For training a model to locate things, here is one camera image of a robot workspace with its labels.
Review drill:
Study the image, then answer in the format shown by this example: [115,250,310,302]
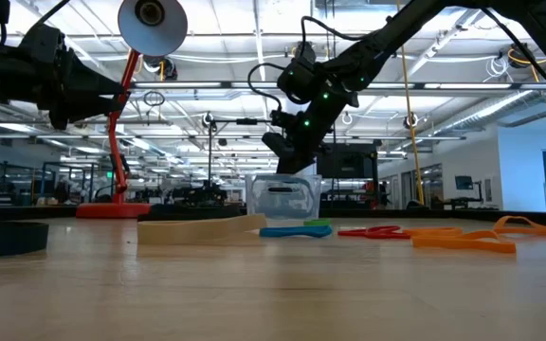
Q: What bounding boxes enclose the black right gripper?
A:
[271,92,360,175]

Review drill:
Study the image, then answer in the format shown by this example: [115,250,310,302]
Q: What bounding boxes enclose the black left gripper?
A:
[20,46,127,131]

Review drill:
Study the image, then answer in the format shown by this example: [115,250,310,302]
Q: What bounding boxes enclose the clear plastic bin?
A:
[246,172,323,222]

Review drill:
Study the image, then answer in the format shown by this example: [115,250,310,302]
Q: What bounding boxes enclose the red rubber band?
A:
[337,224,412,240]

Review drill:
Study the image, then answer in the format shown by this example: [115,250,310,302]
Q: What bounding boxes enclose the wooden spatula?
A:
[136,212,268,246]

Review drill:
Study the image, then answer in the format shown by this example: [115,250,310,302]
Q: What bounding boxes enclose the orange rubber band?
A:
[403,226,518,255]
[493,215,546,237]

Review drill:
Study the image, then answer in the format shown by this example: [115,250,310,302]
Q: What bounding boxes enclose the black monitor on stand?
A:
[318,141,381,209]

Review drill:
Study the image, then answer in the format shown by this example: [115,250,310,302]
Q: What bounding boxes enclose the long ceiling light strip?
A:
[128,80,546,92]

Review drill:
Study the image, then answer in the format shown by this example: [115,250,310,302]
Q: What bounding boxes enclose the black background robot station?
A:
[139,184,230,206]

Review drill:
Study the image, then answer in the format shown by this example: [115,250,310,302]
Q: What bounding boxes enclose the red desk lamp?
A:
[75,0,190,220]

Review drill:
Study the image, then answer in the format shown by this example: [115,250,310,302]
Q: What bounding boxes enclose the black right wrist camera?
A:
[260,131,299,160]

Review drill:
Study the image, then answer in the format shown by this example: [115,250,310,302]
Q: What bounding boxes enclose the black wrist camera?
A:
[260,131,299,160]
[18,23,67,65]

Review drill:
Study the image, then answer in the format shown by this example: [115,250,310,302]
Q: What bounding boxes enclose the black camera rig frame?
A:
[208,117,279,190]

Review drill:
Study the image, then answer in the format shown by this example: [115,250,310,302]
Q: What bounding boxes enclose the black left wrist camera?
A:
[18,23,67,65]

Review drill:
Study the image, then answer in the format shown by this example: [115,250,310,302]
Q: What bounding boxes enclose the black ceiling cable reel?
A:
[507,41,546,84]
[141,53,180,81]
[293,40,319,63]

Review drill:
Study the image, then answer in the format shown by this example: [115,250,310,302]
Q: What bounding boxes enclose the yellow power cord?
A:
[398,45,426,206]

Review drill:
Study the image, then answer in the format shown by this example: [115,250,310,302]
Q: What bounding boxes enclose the black table frame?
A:
[0,204,546,228]

